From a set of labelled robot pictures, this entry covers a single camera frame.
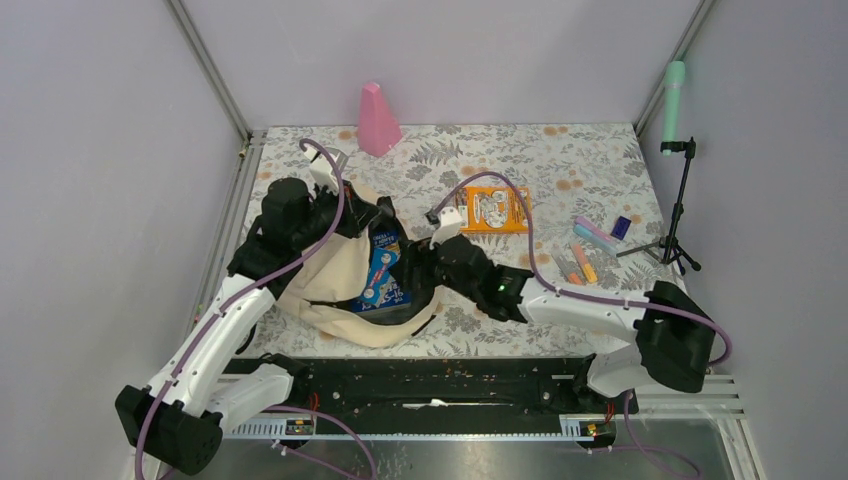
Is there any orange paperback book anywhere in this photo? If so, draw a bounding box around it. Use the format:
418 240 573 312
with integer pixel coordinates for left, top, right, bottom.
453 186 528 234

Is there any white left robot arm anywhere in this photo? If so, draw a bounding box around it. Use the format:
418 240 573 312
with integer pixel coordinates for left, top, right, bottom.
115 178 406 478

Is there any light blue paperback book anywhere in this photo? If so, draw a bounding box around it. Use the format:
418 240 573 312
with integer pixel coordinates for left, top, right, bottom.
359 248 400 307

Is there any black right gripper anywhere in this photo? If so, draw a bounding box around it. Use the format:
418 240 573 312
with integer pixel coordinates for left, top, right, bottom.
389 236 480 302

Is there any pink highlighter pen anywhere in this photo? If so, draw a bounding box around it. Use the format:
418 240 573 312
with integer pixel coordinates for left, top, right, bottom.
574 216 619 245

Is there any dark blue treehouse book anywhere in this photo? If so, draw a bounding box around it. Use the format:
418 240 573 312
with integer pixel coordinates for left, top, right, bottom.
351 231 411 314

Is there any purple toy brick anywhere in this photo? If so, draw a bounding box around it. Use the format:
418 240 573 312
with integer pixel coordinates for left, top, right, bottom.
610 216 632 241

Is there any yellow highlighter pen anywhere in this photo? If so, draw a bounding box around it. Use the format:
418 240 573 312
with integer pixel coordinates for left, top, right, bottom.
570 242 598 284

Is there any pink cone block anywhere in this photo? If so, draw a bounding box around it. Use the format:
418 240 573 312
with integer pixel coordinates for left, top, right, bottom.
358 82 403 157

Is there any aluminium cable duct rail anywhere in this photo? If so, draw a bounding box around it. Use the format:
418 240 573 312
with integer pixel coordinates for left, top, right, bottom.
224 414 615 442

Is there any black tripod stand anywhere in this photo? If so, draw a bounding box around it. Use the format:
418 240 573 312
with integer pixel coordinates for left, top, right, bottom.
616 137 702 275

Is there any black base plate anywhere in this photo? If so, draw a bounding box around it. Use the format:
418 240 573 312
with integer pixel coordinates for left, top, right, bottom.
260 355 637 415

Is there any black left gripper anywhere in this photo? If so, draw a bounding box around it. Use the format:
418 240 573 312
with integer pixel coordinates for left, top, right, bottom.
294 176 382 250

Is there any light blue highlighter pen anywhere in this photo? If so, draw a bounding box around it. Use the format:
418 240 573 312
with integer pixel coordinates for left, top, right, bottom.
573 225 619 257

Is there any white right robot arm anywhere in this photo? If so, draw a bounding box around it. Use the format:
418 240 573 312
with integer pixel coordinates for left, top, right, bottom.
391 235 716 412

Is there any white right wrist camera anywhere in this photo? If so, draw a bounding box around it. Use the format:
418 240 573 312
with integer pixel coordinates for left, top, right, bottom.
425 206 463 250

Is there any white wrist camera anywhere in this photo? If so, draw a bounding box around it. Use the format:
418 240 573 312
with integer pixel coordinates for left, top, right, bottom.
303 145 349 194
425 206 463 250

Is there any beige canvas backpack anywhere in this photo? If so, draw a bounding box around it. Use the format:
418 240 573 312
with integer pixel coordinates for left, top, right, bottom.
228 185 444 349

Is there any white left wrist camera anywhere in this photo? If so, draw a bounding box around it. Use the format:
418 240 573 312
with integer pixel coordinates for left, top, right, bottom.
303 145 349 194

